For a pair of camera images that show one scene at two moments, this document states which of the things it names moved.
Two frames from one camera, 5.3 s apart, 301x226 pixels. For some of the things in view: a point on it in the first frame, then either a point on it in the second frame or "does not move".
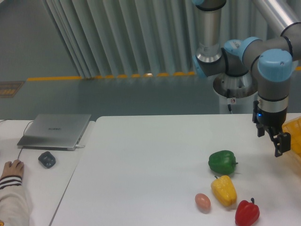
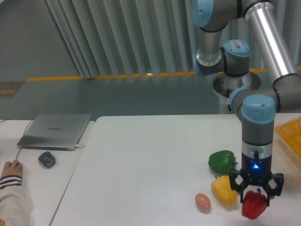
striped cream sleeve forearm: x=14 y=209 does not move
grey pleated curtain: x=103 y=38 does not move
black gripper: x=273 y=121 → x=255 y=172
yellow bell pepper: x=224 y=190 does not move
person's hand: x=15 y=168 does not move
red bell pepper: x=247 y=213 → x=254 y=204
